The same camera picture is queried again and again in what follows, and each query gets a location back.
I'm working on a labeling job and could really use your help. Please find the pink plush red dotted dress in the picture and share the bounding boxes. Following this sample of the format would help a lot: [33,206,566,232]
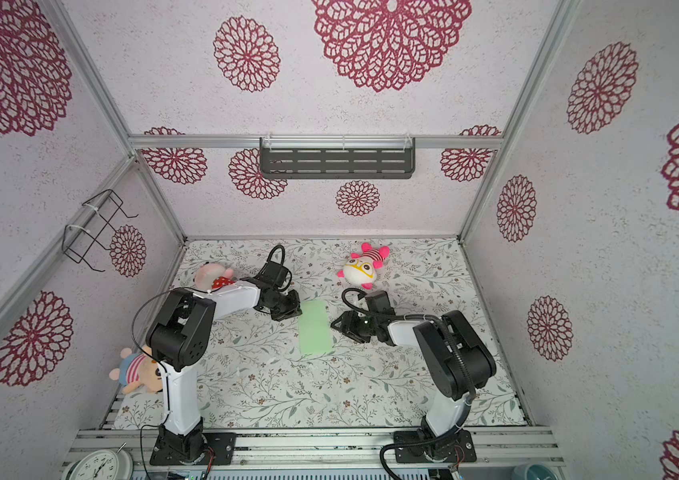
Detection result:
[193,262,235,292]

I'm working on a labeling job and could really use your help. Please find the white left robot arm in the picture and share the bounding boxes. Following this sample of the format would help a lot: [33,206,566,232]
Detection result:
[145,279,301,436]

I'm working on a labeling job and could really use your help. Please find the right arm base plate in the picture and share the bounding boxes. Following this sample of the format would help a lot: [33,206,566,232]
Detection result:
[395,430,477,464]

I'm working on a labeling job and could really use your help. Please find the white pink owl plush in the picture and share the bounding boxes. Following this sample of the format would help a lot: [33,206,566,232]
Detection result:
[336,242,391,290]

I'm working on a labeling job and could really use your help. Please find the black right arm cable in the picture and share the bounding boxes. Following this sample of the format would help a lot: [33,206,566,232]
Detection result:
[340,287,479,480]

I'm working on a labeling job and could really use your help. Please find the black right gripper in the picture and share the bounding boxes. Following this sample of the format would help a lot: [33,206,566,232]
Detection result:
[331,311,379,342]

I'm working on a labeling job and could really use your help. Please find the teal cup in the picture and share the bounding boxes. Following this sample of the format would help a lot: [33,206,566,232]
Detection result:
[511,463,559,480]

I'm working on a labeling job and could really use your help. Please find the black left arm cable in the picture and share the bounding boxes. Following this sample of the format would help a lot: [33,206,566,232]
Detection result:
[130,243,289,480]

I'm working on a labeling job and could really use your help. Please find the striped hat doll plush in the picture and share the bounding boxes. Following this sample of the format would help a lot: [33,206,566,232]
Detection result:
[109,346,163,395]

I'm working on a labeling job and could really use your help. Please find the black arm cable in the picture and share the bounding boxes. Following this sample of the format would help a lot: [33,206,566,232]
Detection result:
[130,243,289,480]
[340,287,479,480]

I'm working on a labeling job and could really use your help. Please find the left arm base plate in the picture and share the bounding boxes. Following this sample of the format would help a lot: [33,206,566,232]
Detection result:
[149,428,237,466]

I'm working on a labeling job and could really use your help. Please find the light green paper sheet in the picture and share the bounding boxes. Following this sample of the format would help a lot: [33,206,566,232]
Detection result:
[297,299,333,356]

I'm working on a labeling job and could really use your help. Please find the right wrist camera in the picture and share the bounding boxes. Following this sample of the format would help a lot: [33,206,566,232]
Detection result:
[365,290,395,317]

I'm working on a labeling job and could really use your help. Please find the white analog clock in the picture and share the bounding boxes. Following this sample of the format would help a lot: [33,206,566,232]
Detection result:
[60,443,133,480]

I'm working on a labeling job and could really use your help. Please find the black wire wall rack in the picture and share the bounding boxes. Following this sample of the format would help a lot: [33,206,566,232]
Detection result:
[60,189,138,273]

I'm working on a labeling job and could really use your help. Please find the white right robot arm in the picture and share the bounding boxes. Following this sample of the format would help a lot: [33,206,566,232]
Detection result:
[330,310,497,438]

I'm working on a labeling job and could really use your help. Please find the grey wall shelf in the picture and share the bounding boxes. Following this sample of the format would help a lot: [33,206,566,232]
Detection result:
[259,137,417,180]

